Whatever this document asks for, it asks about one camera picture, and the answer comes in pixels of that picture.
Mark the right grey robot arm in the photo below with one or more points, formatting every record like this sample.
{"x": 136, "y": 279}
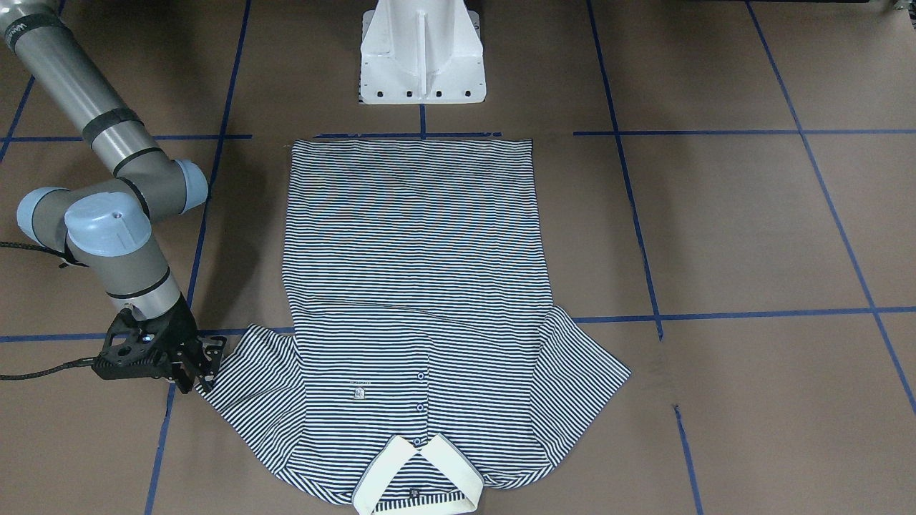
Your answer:
{"x": 108, "y": 226}

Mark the navy white striped polo shirt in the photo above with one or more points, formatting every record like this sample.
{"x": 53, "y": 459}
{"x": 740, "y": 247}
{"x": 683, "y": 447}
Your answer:
{"x": 428, "y": 360}

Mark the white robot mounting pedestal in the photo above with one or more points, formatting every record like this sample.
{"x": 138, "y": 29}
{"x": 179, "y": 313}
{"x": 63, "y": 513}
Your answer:
{"x": 421, "y": 52}

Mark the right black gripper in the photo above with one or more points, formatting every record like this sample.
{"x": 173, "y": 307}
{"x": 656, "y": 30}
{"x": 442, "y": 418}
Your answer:
{"x": 178, "y": 333}

